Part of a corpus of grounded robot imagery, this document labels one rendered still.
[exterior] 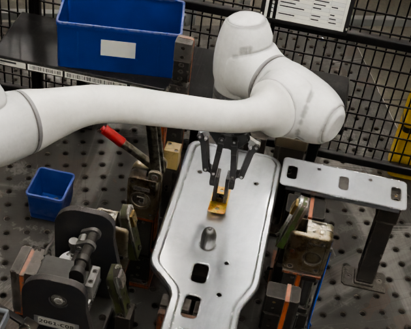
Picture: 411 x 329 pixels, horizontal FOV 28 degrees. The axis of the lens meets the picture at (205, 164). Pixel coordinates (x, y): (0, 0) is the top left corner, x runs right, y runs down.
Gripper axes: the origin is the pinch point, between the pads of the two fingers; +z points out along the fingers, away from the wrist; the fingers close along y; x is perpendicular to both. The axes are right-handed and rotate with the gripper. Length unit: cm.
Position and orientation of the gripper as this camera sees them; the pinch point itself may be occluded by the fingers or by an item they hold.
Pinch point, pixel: (221, 185)
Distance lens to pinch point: 174.1
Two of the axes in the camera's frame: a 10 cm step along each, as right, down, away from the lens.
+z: -1.0, 7.5, 6.6
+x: 1.9, -6.3, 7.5
